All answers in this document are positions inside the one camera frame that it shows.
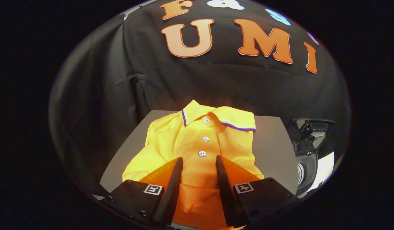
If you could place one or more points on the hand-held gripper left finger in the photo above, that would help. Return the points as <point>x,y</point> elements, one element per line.
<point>171,195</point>

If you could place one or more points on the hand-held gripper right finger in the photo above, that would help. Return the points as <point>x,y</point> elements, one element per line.
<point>227,198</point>

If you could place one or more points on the yellow polo shirt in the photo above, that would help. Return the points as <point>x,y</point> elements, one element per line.
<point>190,143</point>

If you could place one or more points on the grey platform board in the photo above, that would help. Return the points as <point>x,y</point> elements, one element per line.
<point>273,150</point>

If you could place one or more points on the white board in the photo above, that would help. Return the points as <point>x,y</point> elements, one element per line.
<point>324,167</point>

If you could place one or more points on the black backdrop cloth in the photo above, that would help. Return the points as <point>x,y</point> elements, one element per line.
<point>216,83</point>

